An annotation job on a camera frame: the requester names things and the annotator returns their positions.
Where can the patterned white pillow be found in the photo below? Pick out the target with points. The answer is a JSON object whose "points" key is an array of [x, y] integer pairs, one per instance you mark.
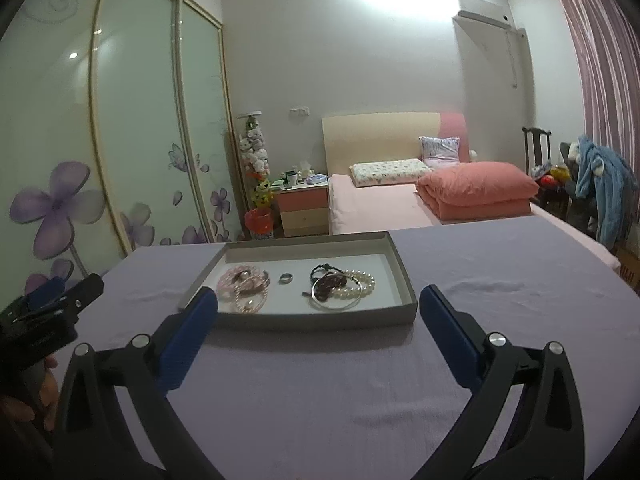
{"points": [[387, 172]]}

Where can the silver bangle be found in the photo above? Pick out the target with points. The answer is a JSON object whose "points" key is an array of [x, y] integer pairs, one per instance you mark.
{"points": [[330, 305]]}

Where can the person's left hand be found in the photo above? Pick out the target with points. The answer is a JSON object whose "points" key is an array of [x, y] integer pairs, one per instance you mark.
{"points": [[50, 390]]}

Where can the pink and cream nightstand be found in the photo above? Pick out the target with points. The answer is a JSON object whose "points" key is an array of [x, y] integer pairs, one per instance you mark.
{"points": [[302, 210]]}

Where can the folded pink quilt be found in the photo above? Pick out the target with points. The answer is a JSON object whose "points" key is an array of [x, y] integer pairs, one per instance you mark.
{"points": [[475, 190]]}

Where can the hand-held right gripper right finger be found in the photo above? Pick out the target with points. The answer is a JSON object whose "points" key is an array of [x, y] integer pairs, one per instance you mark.
{"points": [[445, 330]]}

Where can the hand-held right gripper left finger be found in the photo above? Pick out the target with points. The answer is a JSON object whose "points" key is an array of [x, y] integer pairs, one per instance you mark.
{"points": [[190, 330]]}

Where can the pink bed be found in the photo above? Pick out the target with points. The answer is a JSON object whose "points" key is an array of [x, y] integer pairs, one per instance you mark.
{"points": [[375, 205]]}

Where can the small purple pillow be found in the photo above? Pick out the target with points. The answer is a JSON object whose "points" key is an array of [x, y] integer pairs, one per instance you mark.
{"points": [[440, 150]]}

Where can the white wall switch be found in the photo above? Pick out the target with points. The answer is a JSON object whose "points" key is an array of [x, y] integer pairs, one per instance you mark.
{"points": [[300, 110]]}

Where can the colourful toys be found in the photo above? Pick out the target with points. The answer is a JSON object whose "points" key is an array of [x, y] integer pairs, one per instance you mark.
{"points": [[552, 177]]}

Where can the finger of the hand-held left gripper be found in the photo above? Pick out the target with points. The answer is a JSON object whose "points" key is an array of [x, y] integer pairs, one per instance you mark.
{"points": [[82, 292], [45, 291]]}

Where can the red trash bin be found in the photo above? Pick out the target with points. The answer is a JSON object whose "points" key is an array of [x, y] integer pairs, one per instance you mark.
{"points": [[258, 222]]}

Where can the blue fleece robe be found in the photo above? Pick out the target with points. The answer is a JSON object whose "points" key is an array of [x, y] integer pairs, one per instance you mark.
{"points": [[610, 185]]}

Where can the floral sliding door wardrobe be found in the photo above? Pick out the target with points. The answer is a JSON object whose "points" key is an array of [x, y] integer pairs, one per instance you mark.
{"points": [[140, 110]]}

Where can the white air conditioner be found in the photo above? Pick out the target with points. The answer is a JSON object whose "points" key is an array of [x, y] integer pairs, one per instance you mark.
{"points": [[482, 7]]}

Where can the blue cloth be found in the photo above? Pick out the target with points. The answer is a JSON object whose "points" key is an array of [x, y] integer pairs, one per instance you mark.
{"points": [[316, 179]]}

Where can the hanging plush toy column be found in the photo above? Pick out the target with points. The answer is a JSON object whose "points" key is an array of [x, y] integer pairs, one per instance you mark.
{"points": [[254, 155]]}

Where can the dark wooden chair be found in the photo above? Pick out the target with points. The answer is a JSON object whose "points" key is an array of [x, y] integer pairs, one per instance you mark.
{"points": [[530, 150]]}

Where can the pink curtain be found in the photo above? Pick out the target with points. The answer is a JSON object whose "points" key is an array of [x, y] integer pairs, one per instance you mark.
{"points": [[610, 85]]}

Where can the white jewelry tray box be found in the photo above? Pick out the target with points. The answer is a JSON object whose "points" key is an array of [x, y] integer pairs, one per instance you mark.
{"points": [[295, 302]]}

